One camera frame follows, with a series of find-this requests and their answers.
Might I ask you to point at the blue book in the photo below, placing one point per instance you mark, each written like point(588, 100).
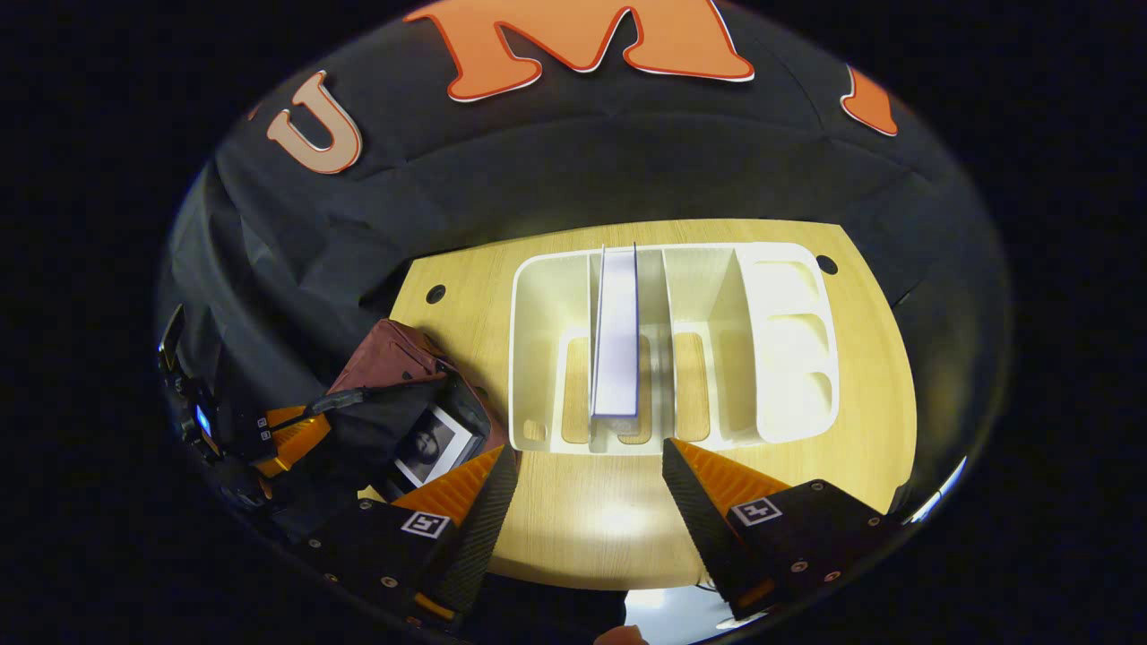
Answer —
point(616, 349)

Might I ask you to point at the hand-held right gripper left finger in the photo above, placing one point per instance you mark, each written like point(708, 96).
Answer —
point(479, 537)

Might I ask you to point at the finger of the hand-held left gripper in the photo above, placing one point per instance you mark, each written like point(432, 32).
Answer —
point(332, 401)
point(296, 443)

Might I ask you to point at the maroon schoolbag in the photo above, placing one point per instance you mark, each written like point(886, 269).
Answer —
point(390, 354)

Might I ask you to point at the black desk grommet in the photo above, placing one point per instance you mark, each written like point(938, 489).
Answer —
point(435, 294)
point(826, 264)

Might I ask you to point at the white bookshelf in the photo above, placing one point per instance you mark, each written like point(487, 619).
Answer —
point(789, 358)

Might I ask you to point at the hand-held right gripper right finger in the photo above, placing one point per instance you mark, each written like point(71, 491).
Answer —
point(703, 528)

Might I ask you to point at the dark book with photo cover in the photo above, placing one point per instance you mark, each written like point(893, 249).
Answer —
point(435, 448)

